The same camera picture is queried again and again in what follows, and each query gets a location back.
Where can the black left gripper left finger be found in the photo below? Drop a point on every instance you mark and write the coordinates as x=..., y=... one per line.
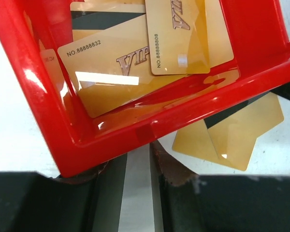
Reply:
x=88, y=202

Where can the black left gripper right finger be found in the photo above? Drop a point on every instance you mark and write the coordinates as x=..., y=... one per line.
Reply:
x=219, y=203

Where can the gold card with stripe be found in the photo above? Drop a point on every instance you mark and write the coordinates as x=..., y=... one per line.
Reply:
x=92, y=16

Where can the red plastic bin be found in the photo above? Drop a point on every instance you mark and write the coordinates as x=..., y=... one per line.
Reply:
x=31, y=31

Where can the gold VIP card small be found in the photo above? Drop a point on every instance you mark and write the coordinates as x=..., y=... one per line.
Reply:
x=186, y=36

